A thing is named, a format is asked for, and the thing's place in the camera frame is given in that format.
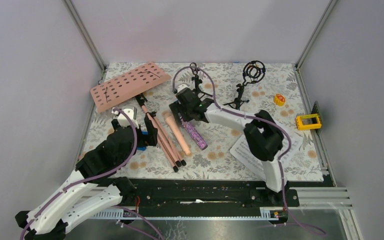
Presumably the purple glitter microphone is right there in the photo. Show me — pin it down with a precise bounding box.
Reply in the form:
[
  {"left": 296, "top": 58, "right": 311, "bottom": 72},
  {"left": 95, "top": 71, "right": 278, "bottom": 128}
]
[{"left": 181, "top": 120, "right": 208, "bottom": 150}]

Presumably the pink music stand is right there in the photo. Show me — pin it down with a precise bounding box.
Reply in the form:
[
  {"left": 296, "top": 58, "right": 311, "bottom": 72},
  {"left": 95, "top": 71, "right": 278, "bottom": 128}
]
[{"left": 89, "top": 62, "right": 186, "bottom": 172}]

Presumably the grey slotted cable duct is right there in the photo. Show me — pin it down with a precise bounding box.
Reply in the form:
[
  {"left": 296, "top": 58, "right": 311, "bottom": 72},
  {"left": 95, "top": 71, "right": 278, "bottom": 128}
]
[{"left": 89, "top": 207, "right": 284, "bottom": 221}]

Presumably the black microphone tripod stand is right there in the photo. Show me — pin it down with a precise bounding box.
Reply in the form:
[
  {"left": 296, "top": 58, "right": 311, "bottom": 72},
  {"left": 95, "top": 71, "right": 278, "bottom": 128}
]
[{"left": 223, "top": 60, "right": 266, "bottom": 111}]

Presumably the dark green baseplate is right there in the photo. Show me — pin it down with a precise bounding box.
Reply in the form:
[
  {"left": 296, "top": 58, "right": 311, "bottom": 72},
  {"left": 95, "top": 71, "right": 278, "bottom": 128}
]
[{"left": 311, "top": 100, "right": 323, "bottom": 136}]

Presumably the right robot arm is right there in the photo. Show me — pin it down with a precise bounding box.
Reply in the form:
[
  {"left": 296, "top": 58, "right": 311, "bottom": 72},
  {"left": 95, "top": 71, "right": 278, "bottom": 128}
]
[{"left": 169, "top": 87, "right": 292, "bottom": 206}]

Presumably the floral patterned table mat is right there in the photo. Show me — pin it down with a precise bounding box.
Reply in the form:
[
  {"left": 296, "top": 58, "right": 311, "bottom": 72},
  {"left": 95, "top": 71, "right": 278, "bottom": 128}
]
[{"left": 79, "top": 62, "right": 323, "bottom": 182}]

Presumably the pink microphone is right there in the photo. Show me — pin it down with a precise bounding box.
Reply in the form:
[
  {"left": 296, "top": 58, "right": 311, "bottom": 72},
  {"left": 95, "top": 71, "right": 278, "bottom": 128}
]
[{"left": 163, "top": 114, "right": 192, "bottom": 156}]

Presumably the yellow window frame brick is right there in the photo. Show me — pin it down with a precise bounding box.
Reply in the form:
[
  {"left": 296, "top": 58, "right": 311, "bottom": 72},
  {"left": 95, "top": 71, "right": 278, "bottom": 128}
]
[{"left": 295, "top": 114, "right": 319, "bottom": 131}]

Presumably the yellow flower toy block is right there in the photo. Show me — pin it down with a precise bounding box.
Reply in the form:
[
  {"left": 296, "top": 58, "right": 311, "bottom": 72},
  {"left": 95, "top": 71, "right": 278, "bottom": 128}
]
[{"left": 273, "top": 93, "right": 286, "bottom": 107}]

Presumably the blue toy car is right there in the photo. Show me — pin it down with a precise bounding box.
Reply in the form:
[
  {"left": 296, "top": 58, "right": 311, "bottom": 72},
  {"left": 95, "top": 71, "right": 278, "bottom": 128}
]
[{"left": 136, "top": 131, "right": 149, "bottom": 151}]

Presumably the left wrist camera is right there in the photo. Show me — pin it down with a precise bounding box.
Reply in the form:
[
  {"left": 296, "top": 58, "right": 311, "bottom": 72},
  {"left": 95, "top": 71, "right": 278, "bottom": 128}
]
[{"left": 111, "top": 106, "right": 139, "bottom": 128}]

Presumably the small black tripod stand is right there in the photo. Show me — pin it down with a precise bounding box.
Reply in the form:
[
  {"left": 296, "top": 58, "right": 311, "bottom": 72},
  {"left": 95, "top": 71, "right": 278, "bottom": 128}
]
[{"left": 190, "top": 62, "right": 212, "bottom": 99}]

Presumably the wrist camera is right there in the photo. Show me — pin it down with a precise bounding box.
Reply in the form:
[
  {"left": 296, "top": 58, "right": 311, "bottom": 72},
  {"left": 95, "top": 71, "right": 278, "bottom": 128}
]
[
  {"left": 111, "top": 106, "right": 139, "bottom": 128},
  {"left": 176, "top": 83, "right": 191, "bottom": 94}
]

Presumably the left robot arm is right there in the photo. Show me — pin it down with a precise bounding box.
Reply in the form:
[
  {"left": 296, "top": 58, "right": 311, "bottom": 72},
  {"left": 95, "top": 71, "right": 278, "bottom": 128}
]
[{"left": 15, "top": 113, "right": 158, "bottom": 240}]

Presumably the sheet music page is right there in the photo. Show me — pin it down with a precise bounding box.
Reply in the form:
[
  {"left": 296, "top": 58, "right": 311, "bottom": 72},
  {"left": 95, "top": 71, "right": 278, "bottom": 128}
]
[{"left": 229, "top": 133, "right": 303, "bottom": 176}]

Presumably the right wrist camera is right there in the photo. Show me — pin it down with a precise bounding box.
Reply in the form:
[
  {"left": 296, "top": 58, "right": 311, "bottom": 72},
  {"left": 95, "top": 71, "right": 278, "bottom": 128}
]
[{"left": 176, "top": 83, "right": 191, "bottom": 94}]

